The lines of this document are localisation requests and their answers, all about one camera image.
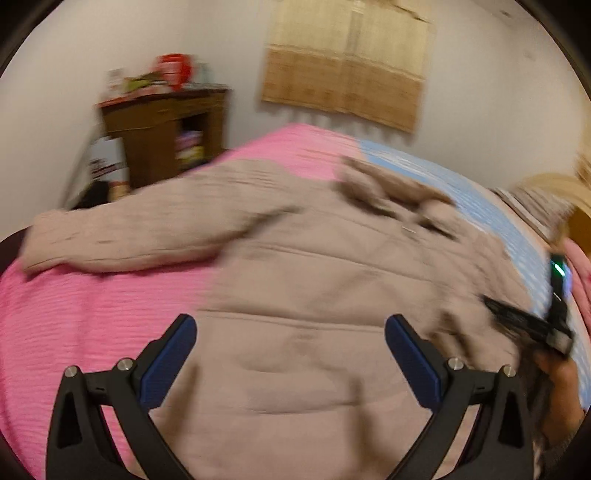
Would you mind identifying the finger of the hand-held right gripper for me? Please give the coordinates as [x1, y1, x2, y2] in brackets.
[482, 295, 556, 345]

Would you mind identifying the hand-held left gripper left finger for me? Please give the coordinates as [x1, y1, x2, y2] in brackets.
[45, 313, 198, 480]

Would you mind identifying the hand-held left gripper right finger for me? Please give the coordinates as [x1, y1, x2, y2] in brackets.
[385, 314, 537, 480]

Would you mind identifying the beige padded jacket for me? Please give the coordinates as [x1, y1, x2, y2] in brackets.
[21, 157, 555, 480]

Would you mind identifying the person's right hand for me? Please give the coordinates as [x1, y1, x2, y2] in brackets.
[537, 352, 588, 445]

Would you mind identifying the pink pillow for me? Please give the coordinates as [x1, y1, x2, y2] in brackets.
[563, 237, 591, 302]

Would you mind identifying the pink bedspread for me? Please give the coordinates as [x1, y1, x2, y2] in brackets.
[0, 122, 365, 480]

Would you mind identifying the pale yellow cloth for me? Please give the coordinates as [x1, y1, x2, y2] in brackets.
[521, 170, 591, 219]

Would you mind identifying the blue polka dot blanket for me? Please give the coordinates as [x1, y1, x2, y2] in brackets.
[358, 138, 583, 333]

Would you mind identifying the white printed box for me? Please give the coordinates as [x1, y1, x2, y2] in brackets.
[87, 136, 133, 200]

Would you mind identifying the pink stack in cabinet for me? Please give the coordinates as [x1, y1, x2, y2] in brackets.
[174, 131, 205, 163]

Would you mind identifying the brown wooden cabinet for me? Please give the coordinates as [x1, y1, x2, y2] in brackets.
[97, 87, 232, 191]

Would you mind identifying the green and pink packet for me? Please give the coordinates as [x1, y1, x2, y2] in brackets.
[121, 73, 158, 97]

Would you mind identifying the red container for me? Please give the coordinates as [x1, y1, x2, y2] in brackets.
[156, 53, 195, 89]

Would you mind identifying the woven straw wall hanging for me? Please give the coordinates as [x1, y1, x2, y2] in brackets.
[261, 0, 437, 134]

